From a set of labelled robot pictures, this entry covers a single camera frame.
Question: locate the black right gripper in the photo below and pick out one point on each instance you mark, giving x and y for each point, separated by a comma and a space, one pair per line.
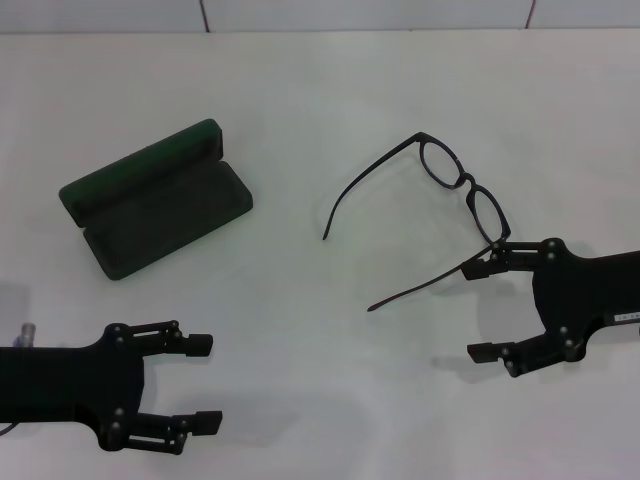
580, 290

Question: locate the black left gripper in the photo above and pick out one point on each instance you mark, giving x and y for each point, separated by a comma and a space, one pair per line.
70, 385

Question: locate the black glasses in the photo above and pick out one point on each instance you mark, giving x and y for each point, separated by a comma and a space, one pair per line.
469, 180

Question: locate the green glasses case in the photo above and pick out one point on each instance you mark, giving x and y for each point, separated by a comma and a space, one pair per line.
165, 215

